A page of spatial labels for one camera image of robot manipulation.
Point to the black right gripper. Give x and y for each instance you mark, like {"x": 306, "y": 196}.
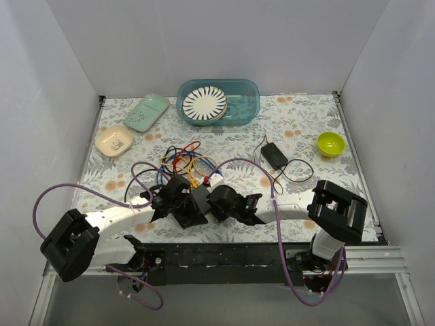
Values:
{"x": 213, "y": 183}

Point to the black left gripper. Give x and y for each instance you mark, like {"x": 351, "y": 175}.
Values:
{"x": 185, "y": 210}

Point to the black power adapter brick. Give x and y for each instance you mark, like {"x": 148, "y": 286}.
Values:
{"x": 274, "y": 156}

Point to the black network switch box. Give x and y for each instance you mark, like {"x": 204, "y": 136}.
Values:
{"x": 200, "y": 195}

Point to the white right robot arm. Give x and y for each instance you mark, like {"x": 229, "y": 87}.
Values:
{"x": 339, "y": 213}

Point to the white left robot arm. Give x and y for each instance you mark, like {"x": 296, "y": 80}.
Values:
{"x": 83, "y": 240}

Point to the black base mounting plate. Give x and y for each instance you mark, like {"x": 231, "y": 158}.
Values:
{"x": 200, "y": 276}

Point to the floral table mat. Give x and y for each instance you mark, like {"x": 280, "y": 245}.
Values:
{"x": 292, "y": 122}

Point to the beige square panda dish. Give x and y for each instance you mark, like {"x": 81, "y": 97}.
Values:
{"x": 114, "y": 141}

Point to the green rectangular ceramic dish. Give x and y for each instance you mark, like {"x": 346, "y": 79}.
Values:
{"x": 146, "y": 112}

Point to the blue striped white plate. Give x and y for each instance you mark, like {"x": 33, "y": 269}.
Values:
{"x": 205, "y": 103}

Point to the teal plastic basin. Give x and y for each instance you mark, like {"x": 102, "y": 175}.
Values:
{"x": 243, "y": 101}

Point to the lime green bowl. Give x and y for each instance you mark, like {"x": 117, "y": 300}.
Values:
{"x": 330, "y": 144}

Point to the aluminium frame rail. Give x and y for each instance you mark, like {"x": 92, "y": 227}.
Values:
{"x": 374, "y": 261}

